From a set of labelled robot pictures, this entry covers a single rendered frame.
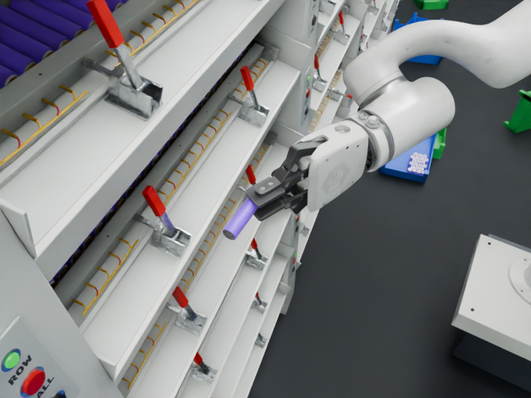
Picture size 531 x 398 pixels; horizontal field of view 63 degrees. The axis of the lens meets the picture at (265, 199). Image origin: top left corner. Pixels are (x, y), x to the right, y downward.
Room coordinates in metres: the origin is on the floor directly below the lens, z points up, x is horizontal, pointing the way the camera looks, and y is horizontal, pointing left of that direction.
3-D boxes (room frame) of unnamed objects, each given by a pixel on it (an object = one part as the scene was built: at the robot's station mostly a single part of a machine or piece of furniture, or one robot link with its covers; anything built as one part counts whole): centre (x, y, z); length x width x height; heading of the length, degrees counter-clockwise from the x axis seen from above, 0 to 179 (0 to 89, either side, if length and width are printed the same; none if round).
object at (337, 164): (0.44, -0.09, 0.93); 0.11 x 0.07 x 0.10; 126
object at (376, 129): (0.48, -0.14, 0.94); 0.08 x 0.03 x 0.09; 36
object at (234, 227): (0.35, 0.03, 0.92); 0.06 x 0.02 x 0.02; 152
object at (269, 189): (0.39, -0.01, 0.95); 0.07 x 0.03 x 0.03; 126
